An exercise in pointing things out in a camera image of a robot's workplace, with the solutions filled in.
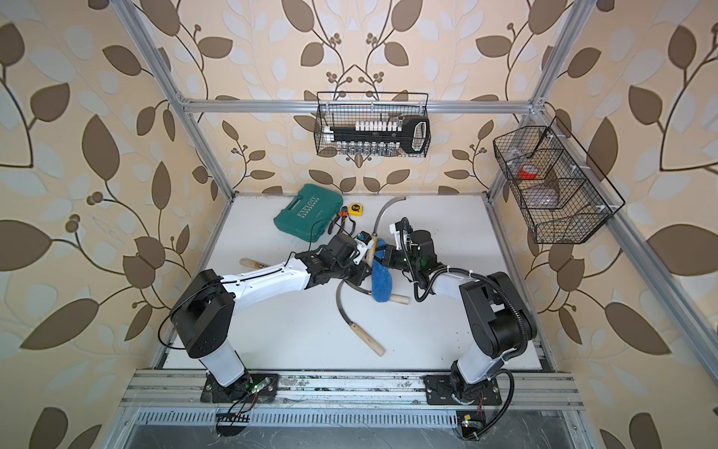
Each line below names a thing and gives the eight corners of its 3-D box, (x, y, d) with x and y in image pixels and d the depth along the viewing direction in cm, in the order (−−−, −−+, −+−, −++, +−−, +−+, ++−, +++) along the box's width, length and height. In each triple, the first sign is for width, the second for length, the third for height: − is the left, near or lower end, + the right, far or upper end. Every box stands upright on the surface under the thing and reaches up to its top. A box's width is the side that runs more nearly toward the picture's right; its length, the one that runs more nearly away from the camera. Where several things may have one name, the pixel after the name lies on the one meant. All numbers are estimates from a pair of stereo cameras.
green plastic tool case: (274, 228, 111) (271, 220, 108) (308, 188, 126) (306, 181, 122) (315, 244, 106) (313, 236, 103) (345, 201, 121) (345, 193, 117)
